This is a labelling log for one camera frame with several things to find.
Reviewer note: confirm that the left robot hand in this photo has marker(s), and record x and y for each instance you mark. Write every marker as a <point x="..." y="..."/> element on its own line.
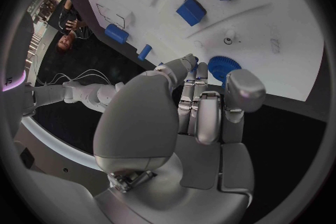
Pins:
<point x="141" y="123"/>

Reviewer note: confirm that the blue peg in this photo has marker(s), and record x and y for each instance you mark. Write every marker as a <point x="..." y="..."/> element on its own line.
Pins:
<point x="195" y="66"/>
<point x="160" y="63"/>

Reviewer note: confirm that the blue gear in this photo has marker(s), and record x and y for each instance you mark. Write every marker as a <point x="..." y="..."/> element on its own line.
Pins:
<point x="220" y="66"/>

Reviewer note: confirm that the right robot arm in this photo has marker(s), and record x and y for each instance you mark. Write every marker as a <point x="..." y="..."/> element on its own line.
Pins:
<point x="84" y="93"/>

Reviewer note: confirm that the thin blue long cylinder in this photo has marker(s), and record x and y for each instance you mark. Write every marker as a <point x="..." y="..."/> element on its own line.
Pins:
<point x="144" y="52"/>

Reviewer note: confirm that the thick blue long cylinder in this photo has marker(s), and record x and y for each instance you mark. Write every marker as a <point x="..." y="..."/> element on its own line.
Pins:
<point x="116" y="33"/>

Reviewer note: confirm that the person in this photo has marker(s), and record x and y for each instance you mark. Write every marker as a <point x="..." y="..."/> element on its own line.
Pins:
<point x="69" y="24"/>

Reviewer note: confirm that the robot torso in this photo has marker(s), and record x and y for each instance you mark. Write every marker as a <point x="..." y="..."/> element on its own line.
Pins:
<point x="18" y="49"/>

